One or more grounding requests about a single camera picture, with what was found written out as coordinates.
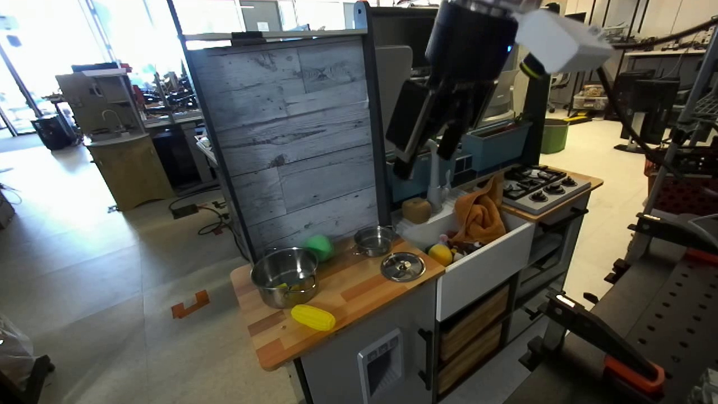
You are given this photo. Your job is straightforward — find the green toy ball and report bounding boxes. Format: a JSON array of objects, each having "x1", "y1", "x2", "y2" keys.
[{"x1": 302, "y1": 233, "x2": 336, "y2": 262}]

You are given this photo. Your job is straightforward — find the small silver pot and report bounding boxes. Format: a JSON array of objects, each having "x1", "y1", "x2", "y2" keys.
[{"x1": 352, "y1": 224, "x2": 399, "y2": 261}]

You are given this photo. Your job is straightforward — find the black floor cables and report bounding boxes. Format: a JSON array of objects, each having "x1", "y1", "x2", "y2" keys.
[{"x1": 166, "y1": 196, "x2": 232, "y2": 241}]

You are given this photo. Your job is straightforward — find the yellow toy corn cob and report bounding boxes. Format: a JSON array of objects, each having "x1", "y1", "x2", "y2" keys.
[{"x1": 288, "y1": 304, "x2": 338, "y2": 335}]

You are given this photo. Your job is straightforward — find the grey toy faucet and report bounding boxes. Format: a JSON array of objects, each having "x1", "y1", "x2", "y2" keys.
[{"x1": 424, "y1": 142, "x2": 453, "y2": 213}]

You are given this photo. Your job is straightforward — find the grey toy stove top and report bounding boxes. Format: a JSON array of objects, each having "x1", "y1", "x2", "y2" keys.
[{"x1": 499, "y1": 165, "x2": 591, "y2": 218}]

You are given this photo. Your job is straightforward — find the black waste bin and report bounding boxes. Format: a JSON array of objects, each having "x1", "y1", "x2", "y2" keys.
[{"x1": 28, "y1": 112, "x2": 76, "y2": 154}]

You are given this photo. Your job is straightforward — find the yellow toy lemon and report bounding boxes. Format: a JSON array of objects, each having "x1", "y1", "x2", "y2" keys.
[{"x1": 425, "y1": 241, "x2": 454, "y2": 268}]

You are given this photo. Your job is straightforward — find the grey metal cabinet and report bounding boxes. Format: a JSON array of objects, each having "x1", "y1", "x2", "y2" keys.
[{"x1": 53, "y1": 67, "x2": 147, "y2": 145}]

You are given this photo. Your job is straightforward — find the green bin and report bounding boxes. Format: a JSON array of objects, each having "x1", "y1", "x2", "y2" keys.
[{"x1": 540, "y1": 118, "x2": 569, "y2": 158}]

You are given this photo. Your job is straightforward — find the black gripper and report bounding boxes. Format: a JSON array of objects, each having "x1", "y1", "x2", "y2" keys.
[{"x1": 384, "y1": 74, "x2": 495, "y2": 182}]

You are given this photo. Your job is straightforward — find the long blue planter box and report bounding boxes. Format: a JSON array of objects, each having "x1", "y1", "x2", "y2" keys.
[{"x1": 445, "y1": 122, "x2": 534, "y2": 186}]

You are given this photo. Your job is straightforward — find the wooden toy kitchen unit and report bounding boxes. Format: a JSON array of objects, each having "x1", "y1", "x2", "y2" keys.
[{"x1": 229, "y1": 166, "x2": 606, "y2": 404}]

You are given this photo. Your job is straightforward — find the grey wood-print back panel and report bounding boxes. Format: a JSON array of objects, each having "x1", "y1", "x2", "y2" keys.
[{"x1": 184, "y1": 37, "x2": 382, "y2": 261}]

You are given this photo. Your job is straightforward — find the large silver pot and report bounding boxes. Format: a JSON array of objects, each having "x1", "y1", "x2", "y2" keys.
[{"x1": 249, "y1": 246, "x2": 323, "y2": 311}]

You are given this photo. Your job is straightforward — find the small steel bowl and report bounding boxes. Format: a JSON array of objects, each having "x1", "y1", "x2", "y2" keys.
[{"x1": 378, "y1": 249, "x2": 428, "y2": 285}]

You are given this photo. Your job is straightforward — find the white toy sink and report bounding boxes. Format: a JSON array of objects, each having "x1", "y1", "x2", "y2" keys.
[{"x1": 395, "y1": 201, "x2": 537, "y2": 323}]

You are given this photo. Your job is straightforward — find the brown round toy fruit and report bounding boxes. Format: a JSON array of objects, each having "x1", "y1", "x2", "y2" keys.
[{"x1": 399, "y1": 196, "x2": 434, "y2": 224}]

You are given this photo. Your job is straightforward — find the orange handled clamp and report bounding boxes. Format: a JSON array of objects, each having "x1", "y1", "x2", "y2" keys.
[{"x1": 544, "y1": 293, "x2": 669, "y2": 401}]

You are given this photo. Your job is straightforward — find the orange cloth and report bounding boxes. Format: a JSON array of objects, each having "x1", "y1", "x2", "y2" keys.
[{"x1": 445, "y1": 177, "x2": 508, "y2": 255}]

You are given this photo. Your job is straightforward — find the short blue planter box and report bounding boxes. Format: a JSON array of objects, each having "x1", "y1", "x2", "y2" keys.
[{"x1": 388, "y1": 175, "x2": 434, "y2": 204}]

